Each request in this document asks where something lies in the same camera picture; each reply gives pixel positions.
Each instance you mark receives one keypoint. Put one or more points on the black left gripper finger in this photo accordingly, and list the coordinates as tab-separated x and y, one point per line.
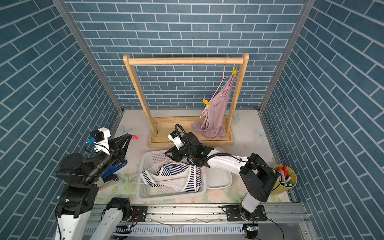
124	144
114	143

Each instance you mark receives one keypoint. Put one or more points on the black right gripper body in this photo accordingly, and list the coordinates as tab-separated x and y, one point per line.
185	153

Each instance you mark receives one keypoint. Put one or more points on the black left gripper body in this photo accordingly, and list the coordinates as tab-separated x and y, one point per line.
114	155

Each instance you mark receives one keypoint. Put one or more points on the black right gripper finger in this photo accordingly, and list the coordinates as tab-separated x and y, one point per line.
172	151
170	156

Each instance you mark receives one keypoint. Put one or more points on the blue white striped tank top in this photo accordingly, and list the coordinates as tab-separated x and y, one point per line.
179	177

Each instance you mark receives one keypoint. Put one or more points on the pink wire hanger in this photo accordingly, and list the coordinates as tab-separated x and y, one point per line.
154	168

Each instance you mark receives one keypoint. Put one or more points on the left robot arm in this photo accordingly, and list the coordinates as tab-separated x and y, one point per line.
81	175

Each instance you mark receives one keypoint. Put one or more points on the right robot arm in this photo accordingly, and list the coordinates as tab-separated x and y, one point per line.
258	178

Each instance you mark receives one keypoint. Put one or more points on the pink tank top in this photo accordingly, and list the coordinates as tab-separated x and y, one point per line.
212	127

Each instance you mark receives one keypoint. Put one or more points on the pink hanger with pink top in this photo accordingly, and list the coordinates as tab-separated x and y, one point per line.
224	70

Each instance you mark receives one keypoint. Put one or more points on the blue stapler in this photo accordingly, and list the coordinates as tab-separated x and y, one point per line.
114	169

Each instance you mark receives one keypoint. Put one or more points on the white plastic basket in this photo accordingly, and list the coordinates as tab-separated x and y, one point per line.
146	193

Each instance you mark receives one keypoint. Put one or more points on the wooden clothes rack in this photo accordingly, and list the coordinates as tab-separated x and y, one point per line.
175	100

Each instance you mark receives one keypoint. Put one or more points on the white stapler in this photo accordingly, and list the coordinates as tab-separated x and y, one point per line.
101	184

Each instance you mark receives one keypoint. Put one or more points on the white plastic tray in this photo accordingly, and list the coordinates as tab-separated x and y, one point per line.
218	172

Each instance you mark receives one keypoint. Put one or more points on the yellow clothespin lower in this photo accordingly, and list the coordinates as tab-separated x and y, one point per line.
206	102

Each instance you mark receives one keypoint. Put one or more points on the yellow clothespin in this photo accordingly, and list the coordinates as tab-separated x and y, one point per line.
235	72
206	102

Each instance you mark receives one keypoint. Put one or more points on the yellow clothespin upper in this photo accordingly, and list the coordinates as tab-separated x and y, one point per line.
235	72

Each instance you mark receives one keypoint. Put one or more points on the yellow cup with pens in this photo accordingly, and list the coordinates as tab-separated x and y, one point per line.
287	179

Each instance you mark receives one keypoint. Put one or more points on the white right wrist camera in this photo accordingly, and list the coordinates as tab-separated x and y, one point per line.
176	139

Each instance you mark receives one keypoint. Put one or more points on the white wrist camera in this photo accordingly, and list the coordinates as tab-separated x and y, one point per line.
99	140
176	139

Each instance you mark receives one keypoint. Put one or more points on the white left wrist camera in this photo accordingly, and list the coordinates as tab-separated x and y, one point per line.
99	140

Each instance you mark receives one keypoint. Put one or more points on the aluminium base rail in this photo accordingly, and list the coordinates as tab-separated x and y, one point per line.
284	221

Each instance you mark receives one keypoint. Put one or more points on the aluminium corner post left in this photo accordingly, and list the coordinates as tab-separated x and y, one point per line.
76	32

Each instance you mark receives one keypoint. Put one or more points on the aluminium corner post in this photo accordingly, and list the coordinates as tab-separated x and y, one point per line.
287	51
76	32

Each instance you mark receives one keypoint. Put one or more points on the aluminium corner post right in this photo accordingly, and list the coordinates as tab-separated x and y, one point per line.
287	51

